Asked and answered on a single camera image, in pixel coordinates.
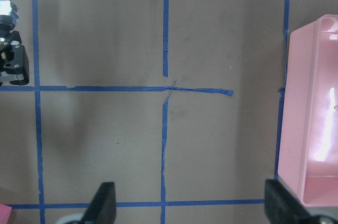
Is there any yellow black push button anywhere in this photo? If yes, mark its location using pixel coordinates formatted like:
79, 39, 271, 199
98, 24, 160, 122
1, 0, 20, 43

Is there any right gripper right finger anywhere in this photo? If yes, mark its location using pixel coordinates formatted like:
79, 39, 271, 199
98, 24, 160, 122
264, 179, 312, 224

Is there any pink cube far side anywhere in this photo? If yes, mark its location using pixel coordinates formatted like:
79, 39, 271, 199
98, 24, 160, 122
0, 204, 12, 224

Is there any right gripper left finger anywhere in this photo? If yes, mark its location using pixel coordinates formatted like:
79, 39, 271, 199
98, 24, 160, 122
82, 182, 116, 224

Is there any pink plastic bin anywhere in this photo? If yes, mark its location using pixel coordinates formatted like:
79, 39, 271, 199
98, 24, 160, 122
278, 15, 337, 207

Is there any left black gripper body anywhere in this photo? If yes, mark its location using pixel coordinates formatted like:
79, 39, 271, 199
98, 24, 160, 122
1, 31, 30, 86

